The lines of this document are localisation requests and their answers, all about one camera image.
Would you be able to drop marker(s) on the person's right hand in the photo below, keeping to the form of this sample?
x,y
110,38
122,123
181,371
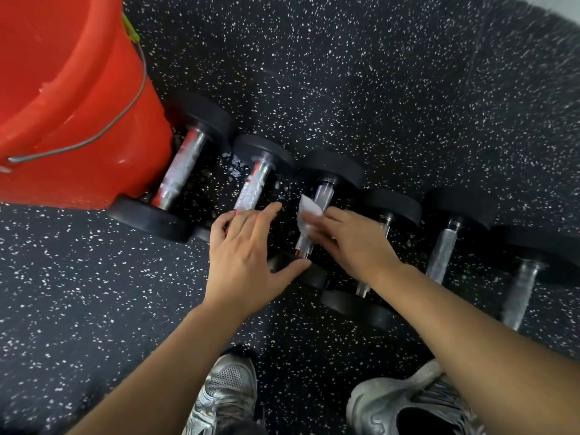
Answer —
x,y
358,251

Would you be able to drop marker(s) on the person's left hand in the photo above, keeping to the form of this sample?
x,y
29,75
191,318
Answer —
x,y
240,262

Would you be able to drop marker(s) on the person's left thumb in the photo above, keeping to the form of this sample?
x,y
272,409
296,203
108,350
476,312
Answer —
x,y
292,271

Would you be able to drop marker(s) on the person's right fingers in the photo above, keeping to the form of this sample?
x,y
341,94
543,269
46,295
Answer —
x,y
328,224

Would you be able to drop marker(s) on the person's left middle finger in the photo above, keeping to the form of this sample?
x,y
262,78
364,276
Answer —
x,y
248,224

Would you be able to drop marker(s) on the person's left little finger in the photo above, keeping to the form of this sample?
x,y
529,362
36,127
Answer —
x,y
216,235

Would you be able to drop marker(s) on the white wipe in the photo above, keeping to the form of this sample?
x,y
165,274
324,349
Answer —
x,y
308,208

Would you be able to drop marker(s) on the person's left forearm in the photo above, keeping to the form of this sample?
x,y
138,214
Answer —
x,y
181,371

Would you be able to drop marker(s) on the person's right forearm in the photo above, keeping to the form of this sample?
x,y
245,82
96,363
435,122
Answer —
x,y
475,357

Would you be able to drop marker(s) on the row of black dumbbells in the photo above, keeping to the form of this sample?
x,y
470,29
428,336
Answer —
x,y
181,165

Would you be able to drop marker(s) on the silver grey sneaker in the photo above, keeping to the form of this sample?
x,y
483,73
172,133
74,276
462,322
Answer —
x,y
385,403
226,394

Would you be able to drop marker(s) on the orange plastic bucket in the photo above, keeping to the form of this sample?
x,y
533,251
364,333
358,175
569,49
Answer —
x,y
68,86

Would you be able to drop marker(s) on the yellow-green plastic strip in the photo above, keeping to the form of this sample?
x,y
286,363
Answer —
x,y
131,29

